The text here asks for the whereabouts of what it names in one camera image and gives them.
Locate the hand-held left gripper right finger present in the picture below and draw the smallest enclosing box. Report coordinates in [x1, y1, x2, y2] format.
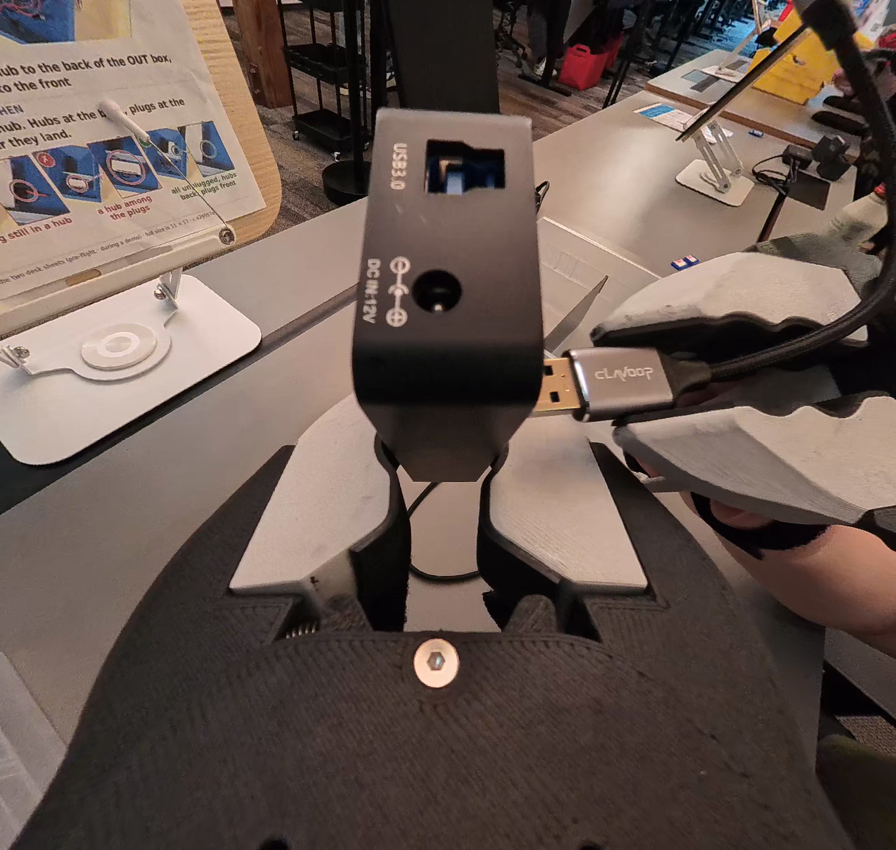
[483, 416, 648, 595]

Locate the yellow storage bin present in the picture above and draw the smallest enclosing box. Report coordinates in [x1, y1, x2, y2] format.
[752, 10, 876, 105]

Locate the red storage bin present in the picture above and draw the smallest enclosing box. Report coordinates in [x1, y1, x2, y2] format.
[556, 41, 624, 92]

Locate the black cable with grey plugs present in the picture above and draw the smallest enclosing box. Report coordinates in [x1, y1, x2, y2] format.
[528, 0, 896, 424]

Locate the black usb hub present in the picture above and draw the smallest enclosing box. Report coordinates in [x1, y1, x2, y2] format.
[352, 109, 546, 481]

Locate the person's right hand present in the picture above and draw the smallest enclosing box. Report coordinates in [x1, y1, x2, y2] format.
[699, 510, 896, 656]

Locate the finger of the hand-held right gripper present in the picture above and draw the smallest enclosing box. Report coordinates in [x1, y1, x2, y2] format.
[590, 251, 884, 362]
[611, 395, 896, 536]

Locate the white tablet stand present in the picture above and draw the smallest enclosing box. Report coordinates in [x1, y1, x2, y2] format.
[675, 20, 816, 208]

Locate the printed paper sheet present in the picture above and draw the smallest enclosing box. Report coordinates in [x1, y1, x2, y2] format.
[633, 101, 736, 147]

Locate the instruction poster board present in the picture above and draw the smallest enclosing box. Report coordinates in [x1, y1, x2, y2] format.
[0, 0, 283, 305]

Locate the black webcam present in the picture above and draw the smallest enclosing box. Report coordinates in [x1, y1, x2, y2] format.
[752, 134, 851, 196]

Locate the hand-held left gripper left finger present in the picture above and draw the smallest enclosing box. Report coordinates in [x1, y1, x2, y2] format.
[230, 395, 410, 595]

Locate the black rolling cart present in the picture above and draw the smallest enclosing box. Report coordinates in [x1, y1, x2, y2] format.
[269, 0, 372, 161]

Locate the black panel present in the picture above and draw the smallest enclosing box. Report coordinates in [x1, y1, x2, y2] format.
[370, 0, 501, 114]

